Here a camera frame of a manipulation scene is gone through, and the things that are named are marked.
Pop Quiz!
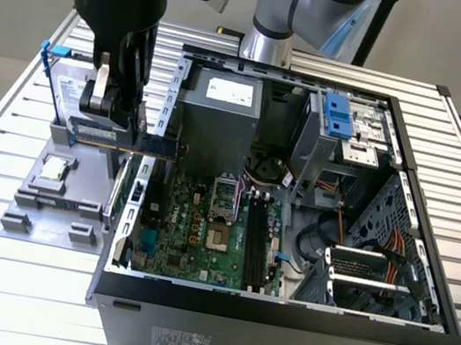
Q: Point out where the silver CPU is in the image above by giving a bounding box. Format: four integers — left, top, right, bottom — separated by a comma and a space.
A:
40, 155, 70, 182

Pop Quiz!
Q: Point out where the wire with blue tab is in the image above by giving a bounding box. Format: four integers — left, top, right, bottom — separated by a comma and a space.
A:
269, 246, 315, 277

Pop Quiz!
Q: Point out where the CPU socket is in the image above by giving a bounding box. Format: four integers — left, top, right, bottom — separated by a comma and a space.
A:
202, 217, 235, 254

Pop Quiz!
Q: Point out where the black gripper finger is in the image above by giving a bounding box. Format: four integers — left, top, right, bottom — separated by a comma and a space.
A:
103, 26, 163, 153
75, 49, 138, 126

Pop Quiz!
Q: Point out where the locking lever wire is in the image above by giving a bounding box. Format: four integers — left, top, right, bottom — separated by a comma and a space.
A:
230, 184, 252, 226

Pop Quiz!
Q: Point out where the orange yellow wire bundle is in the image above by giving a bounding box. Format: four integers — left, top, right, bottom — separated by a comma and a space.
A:
373, 227, 412, 290

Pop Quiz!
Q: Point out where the green motherboard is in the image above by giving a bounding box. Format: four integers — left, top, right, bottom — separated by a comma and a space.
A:
130, 169, 299, 298

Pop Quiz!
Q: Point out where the RAM stick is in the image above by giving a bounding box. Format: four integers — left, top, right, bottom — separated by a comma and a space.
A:
64, 116, 183, 163
34, 195, 84, 213

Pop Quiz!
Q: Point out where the blue drive latch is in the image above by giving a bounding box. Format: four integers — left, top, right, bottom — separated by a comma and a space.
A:
316, 89, 360, 140

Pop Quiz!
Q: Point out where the black PC case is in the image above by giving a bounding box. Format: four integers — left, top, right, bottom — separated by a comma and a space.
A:
75, 33, 461, 345

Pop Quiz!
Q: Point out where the small brass plug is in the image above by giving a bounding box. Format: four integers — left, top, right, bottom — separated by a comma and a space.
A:
215, 25, 244, 41

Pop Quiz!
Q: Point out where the graphics card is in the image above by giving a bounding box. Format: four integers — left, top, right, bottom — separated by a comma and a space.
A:
102, 117, 153, 232

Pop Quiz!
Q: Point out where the metal socket cover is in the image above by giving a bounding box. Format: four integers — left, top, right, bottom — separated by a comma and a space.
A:
208, 170, 244, 223

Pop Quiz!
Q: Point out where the metal disk bay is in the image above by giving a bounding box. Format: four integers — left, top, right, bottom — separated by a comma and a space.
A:
290, 237, 420, 322

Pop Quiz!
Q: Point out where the hard disk in blue carrier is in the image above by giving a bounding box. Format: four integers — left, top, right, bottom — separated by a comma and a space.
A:
25, 39, 121, 151

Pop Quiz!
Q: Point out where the round black fan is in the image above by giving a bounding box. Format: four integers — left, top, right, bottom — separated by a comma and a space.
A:
251, 152, 290, 187

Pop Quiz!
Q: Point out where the black RAM slot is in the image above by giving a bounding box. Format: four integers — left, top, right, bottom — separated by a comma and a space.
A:
246, 190, 284, 296
234, 188, 272, 294

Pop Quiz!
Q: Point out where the black frame post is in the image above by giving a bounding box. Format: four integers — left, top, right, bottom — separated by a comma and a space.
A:
350, 0, 403, 73

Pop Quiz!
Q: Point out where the grey power supply unit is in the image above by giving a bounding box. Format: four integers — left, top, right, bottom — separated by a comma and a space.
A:
165, 63, 268, 186

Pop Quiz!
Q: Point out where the grey parts rack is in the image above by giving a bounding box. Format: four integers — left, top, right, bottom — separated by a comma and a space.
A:
0, 79, 145, 260

